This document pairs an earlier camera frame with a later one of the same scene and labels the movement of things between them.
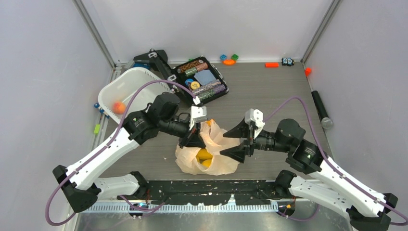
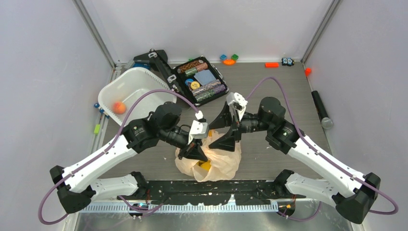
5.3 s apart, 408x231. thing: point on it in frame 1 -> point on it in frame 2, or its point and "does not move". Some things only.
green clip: (97, 129) does not move
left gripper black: (196, 139) -> (194, 150)
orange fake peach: (119, 107) does not move
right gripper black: (240, 131) -> (227, 142)
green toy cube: (235, 57) does not move
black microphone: (326, 122) does not move
